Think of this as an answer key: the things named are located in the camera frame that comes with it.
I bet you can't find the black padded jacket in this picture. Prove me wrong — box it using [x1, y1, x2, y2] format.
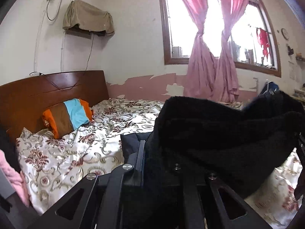
[120, 91, 304, 198]

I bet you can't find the floral white red bedspread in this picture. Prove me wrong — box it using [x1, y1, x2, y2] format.
[16, 98, 301, 228]

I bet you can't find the pink fluffy cloth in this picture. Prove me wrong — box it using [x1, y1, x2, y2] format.
[1, 150, 30, 208]

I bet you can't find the orange brown blue striped pillow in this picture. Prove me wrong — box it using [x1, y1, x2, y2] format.
[42, 98, 93, 139]

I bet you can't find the wooden side shelf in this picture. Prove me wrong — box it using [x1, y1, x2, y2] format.
[291, 87, 305, 103]

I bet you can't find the blue chair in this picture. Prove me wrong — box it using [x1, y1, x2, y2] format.
[259, 81, 280, 96]

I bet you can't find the pink left curtain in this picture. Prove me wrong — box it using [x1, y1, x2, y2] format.
[182, 0, 215, 99]

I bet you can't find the pink curtain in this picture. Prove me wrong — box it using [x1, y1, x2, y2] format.
[182, 0, 215, 99]
[212, 0, 249, 102]

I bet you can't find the brown wooden headboard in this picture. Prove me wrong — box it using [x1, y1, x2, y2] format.
[0, 70, 109, 143]

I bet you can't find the brown framed window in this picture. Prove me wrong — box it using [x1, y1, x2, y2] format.
[159, 0, 281, 77]

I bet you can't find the red garment outside window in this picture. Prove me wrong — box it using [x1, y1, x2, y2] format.
[256, 28, 270, 59]

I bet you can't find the beige cloth covered air conditioner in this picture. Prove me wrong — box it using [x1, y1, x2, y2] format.
[63, 0, 115, 36]

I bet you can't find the pink right curtain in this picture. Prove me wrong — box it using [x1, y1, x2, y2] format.
[212, 0, 249, 102]

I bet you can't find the round wall clock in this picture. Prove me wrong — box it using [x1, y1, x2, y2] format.
[281, 28, 290, 40]

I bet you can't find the black cable on wall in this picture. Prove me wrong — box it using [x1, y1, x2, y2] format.
[46, 0, 96, 71]

